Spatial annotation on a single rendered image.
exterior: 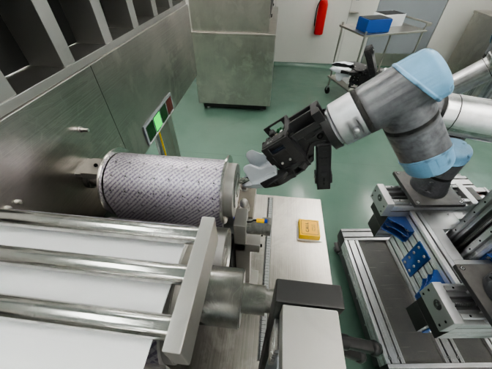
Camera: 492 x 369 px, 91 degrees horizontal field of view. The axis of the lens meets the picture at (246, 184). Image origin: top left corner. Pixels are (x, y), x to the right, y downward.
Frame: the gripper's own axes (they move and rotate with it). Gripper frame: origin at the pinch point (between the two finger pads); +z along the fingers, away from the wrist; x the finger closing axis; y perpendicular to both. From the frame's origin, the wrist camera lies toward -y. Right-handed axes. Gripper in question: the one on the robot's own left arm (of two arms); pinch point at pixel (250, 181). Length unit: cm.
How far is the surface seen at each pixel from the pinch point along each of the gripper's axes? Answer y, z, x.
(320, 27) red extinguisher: -93, -17, -431
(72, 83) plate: 36.1, 17.2, -7.2
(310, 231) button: -38.8, 6.4, -12.6
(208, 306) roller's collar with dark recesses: 8.5, -4.8, 28.6
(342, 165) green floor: -149, 19, -163
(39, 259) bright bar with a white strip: 23.4, -2.1, 29.8
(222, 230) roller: 0.2, 5.7, 10.6
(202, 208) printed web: 5.2, 7.0, 7.8
